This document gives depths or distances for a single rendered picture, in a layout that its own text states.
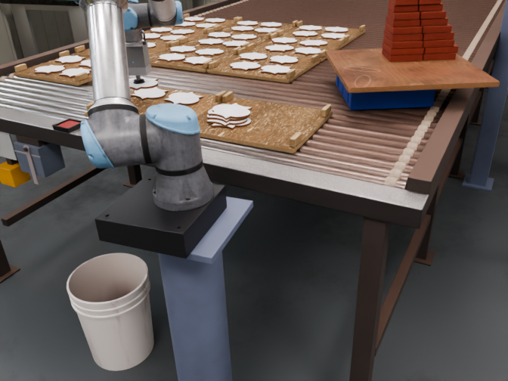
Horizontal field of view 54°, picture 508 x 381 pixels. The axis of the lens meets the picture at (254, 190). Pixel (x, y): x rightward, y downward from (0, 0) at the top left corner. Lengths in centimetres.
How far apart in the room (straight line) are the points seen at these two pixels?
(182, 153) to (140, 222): 19
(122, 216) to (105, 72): 34
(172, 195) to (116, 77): 30
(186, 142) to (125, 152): 14
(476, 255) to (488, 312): 42
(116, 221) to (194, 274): 25
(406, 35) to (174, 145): 114
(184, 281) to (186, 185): 27
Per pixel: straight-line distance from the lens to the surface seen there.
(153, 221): 118
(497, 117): 323
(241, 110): 170
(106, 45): 125
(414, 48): 203
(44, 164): 200
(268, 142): 153
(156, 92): 203
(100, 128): 117
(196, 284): 132
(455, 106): 186
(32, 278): 274
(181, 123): 113
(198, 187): 119
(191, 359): 151
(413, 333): 225
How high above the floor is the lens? 156
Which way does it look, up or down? 29 degrees down
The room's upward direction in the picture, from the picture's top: 2 degrees counter-clockwise
